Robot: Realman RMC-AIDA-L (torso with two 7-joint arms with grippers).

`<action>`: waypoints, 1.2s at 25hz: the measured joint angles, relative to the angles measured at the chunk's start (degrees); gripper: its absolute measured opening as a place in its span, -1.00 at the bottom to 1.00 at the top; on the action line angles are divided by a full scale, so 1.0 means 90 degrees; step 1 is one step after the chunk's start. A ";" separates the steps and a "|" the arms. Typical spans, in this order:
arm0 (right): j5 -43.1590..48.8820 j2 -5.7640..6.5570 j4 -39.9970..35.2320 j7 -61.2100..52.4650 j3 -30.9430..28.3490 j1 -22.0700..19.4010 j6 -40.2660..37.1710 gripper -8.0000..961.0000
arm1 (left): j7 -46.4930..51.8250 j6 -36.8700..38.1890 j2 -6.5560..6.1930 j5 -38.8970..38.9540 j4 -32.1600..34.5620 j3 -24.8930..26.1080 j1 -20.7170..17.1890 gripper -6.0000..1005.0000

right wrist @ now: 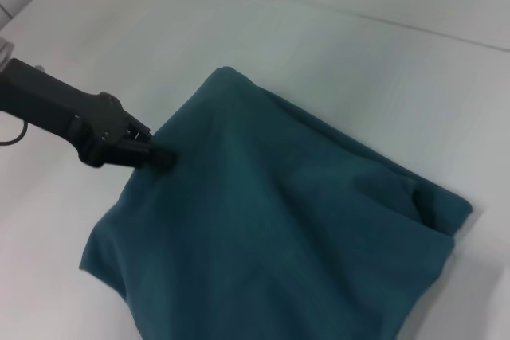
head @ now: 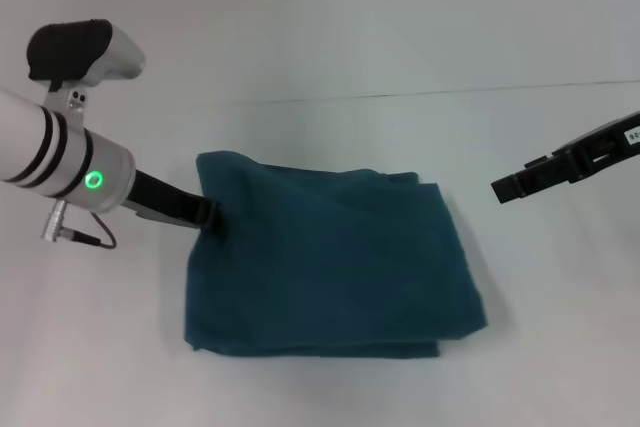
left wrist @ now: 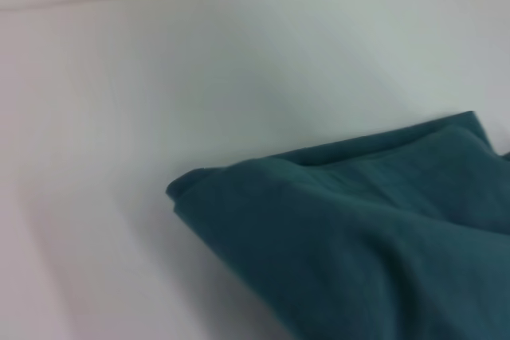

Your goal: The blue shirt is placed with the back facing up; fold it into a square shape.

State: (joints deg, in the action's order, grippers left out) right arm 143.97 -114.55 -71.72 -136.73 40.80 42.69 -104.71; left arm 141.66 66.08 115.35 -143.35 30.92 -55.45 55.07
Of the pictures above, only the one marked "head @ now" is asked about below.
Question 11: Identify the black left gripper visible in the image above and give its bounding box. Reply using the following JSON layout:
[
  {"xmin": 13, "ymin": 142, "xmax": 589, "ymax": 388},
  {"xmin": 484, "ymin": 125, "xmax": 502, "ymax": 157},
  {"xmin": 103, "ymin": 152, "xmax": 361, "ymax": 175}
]
[{"xmin": 127, "ymin": 168, "xmax": 229, "ymax": 239}]

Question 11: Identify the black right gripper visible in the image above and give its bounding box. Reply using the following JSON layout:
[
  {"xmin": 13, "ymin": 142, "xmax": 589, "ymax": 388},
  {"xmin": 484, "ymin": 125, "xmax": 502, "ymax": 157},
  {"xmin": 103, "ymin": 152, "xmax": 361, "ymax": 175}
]
[{"xmin": 490, "ymin": 110, "xmax": 640, "ymax": 206}]

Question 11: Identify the teal blue shirt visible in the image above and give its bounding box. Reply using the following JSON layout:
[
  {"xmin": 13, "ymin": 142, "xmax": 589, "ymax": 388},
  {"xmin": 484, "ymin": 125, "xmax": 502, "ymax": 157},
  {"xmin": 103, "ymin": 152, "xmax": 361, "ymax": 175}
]
[{"xmin": 181, "ymin": 149, "xmax": 489, "ymax": 359}]

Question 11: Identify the left arm cable with connector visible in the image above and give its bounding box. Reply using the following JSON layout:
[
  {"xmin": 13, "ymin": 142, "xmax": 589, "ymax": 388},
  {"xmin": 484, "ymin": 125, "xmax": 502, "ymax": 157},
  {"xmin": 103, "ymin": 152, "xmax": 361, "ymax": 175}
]
[{"xmin": 39, "ymin": 199, "xmax": 118, "ymax": 250}]

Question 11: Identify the silver camera mount bracket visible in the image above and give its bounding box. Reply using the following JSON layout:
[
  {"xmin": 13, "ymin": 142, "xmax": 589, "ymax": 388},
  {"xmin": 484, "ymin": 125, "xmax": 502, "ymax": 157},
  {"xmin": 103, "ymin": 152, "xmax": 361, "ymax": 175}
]
[{"xmin": 42, "ymin": 79, "xmax": 90, "ymax": 126}]

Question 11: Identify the left wrist camera housing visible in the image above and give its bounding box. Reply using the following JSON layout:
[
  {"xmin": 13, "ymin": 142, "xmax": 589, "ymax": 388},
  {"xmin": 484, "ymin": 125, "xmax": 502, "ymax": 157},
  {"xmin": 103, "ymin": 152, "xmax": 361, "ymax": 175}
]
[{"xmin": 26, "ymin": 18, "xmax": 148, "ymax": 87}]

